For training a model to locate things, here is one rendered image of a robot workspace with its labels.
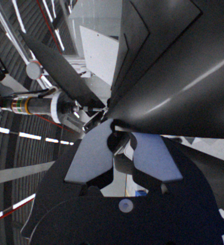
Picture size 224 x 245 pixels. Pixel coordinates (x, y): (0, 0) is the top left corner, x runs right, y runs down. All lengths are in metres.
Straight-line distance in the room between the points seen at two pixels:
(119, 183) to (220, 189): 7.29
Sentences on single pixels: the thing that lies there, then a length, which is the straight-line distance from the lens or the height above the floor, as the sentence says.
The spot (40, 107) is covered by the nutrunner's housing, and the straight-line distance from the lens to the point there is 0.28.
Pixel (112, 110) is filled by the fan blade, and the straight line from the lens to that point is 0.15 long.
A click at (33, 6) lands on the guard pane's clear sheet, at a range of 1.02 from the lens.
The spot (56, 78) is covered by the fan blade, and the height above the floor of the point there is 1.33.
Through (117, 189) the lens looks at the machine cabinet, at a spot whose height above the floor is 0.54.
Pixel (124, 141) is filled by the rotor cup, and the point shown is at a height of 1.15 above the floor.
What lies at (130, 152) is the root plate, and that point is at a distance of 0.31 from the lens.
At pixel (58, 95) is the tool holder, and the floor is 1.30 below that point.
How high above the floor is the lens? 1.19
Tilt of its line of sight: 1 degrees down
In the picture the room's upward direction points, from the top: 86 degrees counter-clockwise
